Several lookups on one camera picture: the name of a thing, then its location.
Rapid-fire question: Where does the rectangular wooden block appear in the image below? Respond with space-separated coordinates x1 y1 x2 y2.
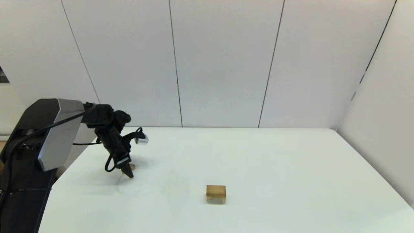
206 185 226 196

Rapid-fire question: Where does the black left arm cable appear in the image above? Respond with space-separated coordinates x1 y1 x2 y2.
0 103 143 207

